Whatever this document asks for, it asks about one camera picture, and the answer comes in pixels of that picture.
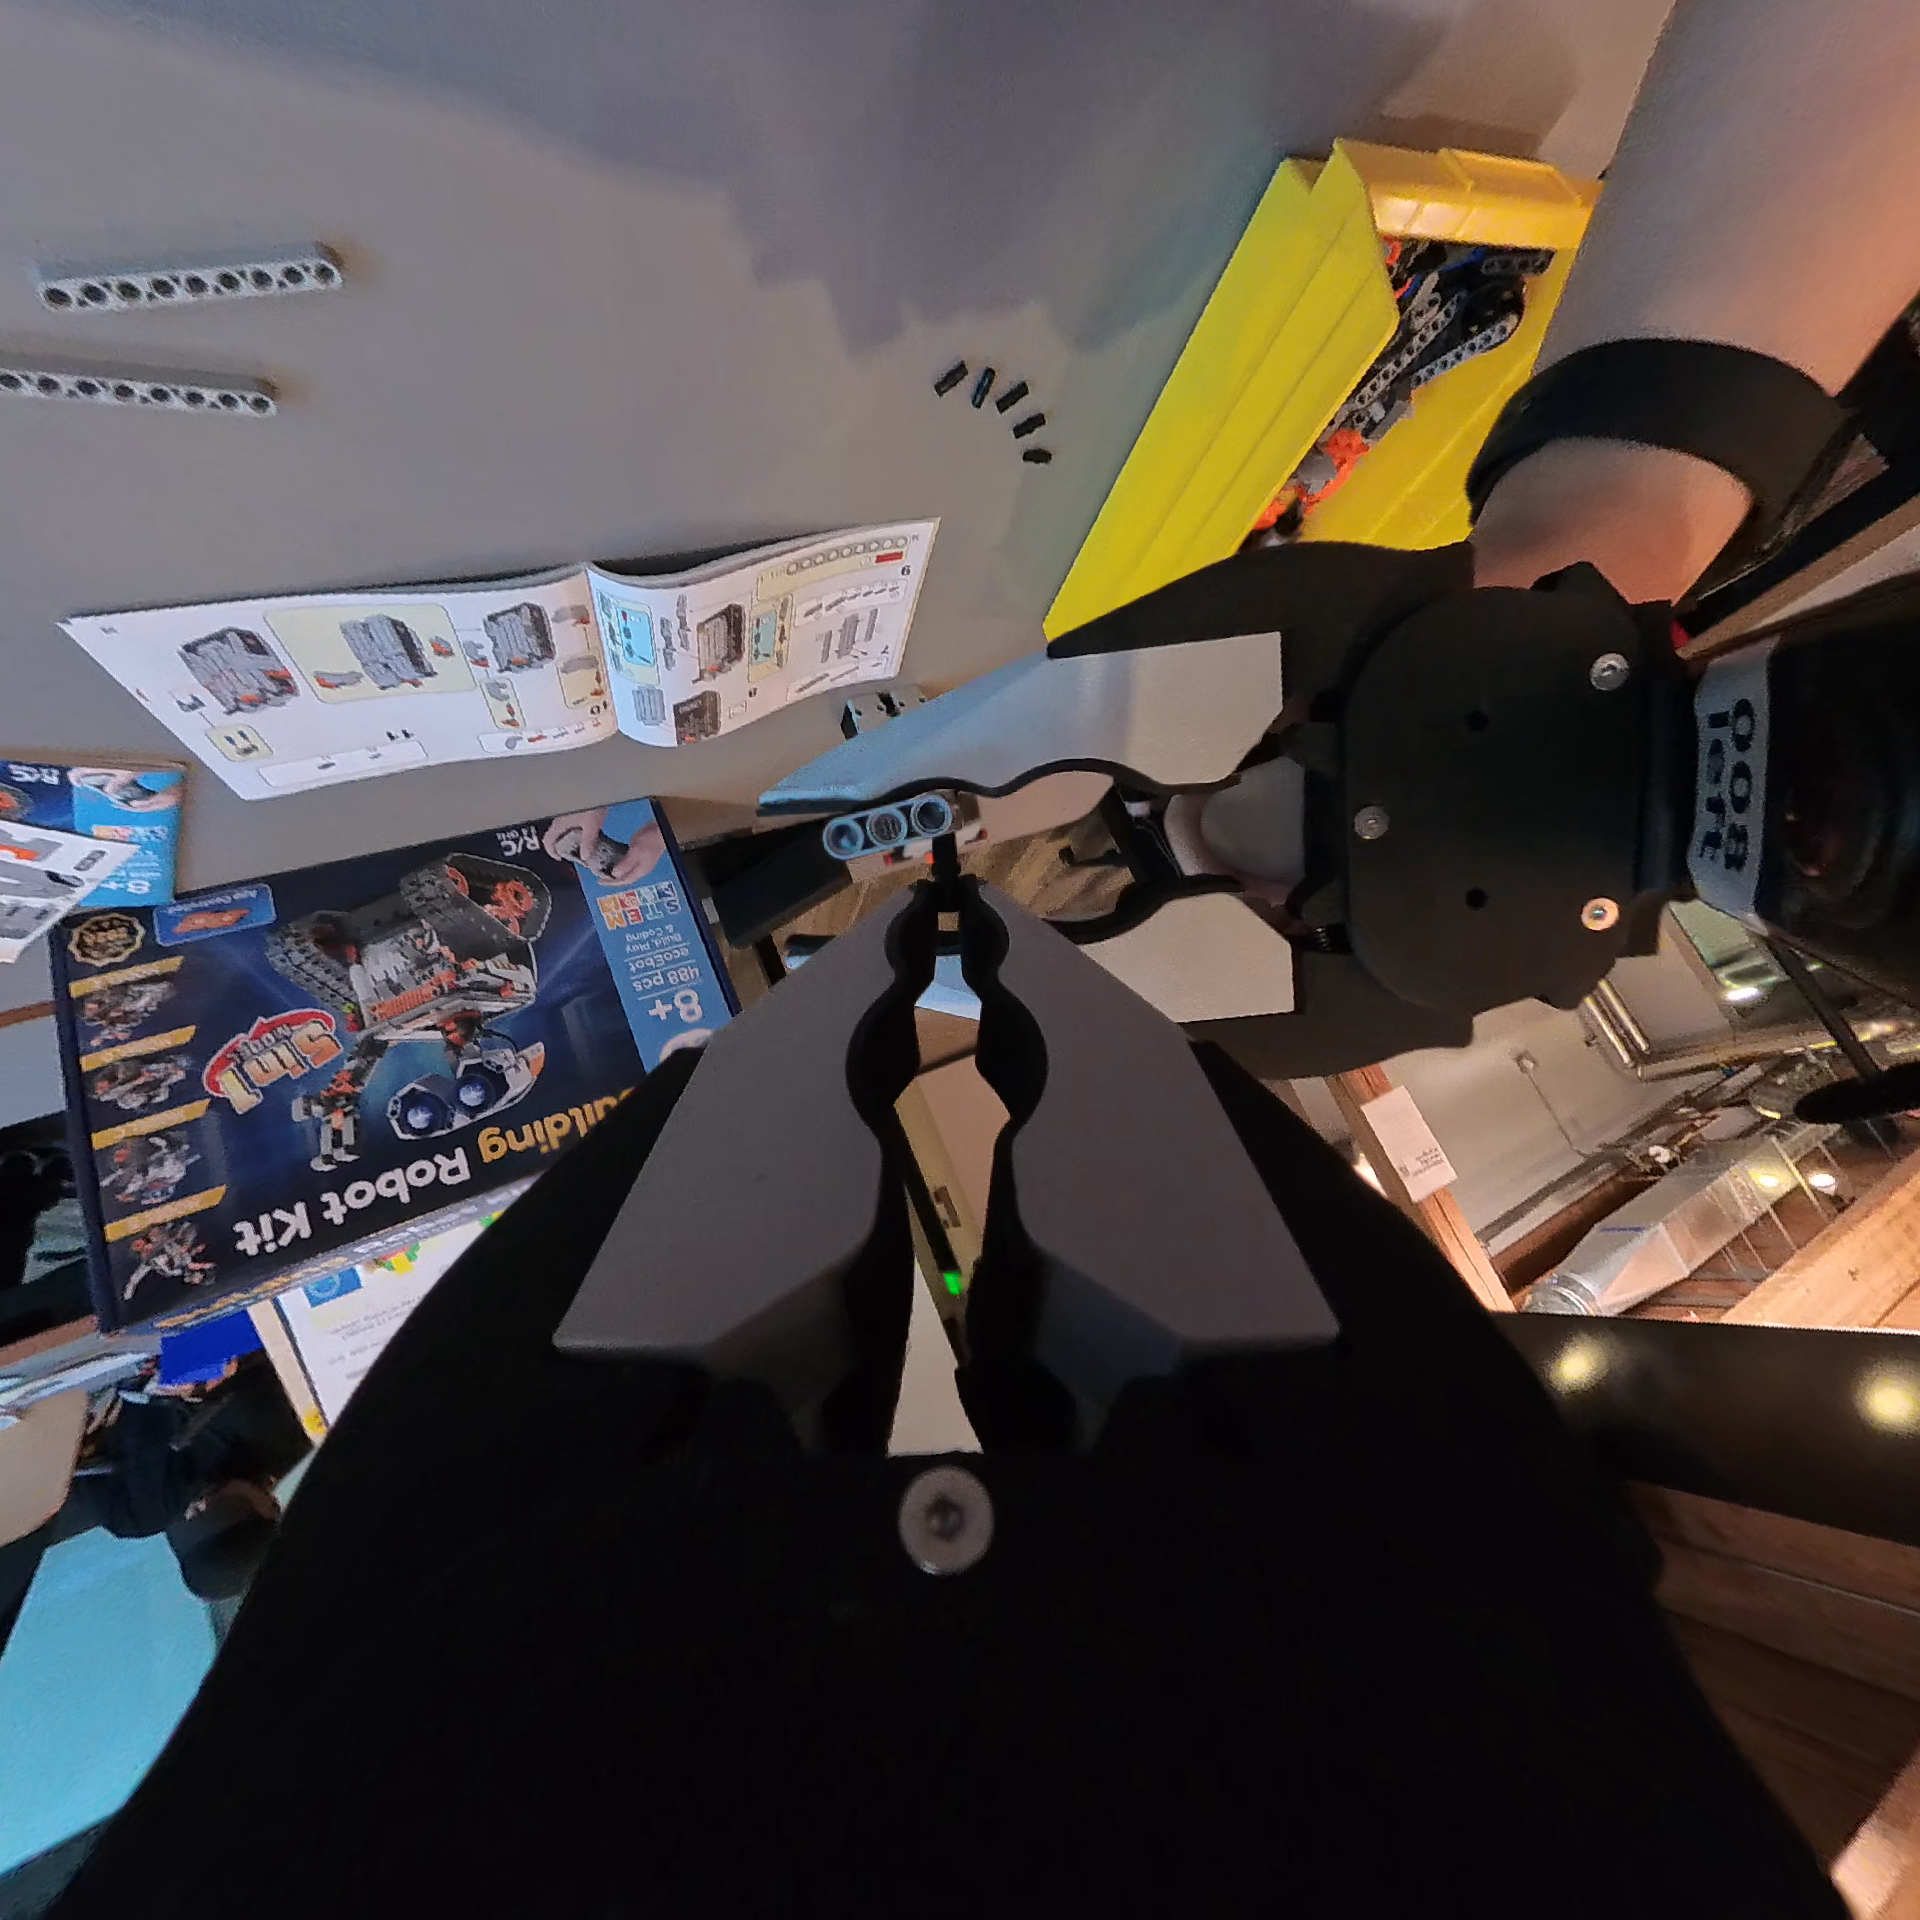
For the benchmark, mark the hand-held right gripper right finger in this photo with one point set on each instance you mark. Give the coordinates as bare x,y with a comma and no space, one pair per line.
1170,1200

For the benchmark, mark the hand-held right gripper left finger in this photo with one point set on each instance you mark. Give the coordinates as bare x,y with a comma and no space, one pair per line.
720,1200

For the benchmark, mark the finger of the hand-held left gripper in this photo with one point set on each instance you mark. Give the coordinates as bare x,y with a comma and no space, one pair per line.
1244,968
1124,697

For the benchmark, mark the grey beam with end connector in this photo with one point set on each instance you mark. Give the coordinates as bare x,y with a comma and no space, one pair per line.
884,825

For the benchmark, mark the person's left forearm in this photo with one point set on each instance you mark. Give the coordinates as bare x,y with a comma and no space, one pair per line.
1724,181

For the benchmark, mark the yellow storage bin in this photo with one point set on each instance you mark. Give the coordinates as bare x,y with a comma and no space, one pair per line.
1201,451

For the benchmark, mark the black plastic device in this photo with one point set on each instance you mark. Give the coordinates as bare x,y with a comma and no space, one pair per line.
763,884

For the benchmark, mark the printed instruction sheet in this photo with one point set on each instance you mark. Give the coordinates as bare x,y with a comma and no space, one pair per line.
376,1320

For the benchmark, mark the blue robot kit box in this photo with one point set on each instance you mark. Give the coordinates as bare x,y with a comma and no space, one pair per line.
376,1050

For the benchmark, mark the pile of kit parts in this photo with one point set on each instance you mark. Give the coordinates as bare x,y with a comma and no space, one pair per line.
1424,345

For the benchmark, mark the open instruction manual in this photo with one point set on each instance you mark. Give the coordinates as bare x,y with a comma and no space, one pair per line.
450,660

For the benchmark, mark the blue booklet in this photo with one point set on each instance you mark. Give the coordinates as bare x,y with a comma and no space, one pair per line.
142,809

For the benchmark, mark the grey holed beam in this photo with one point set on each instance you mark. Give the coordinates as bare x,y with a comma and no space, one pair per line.
136,388
180,281

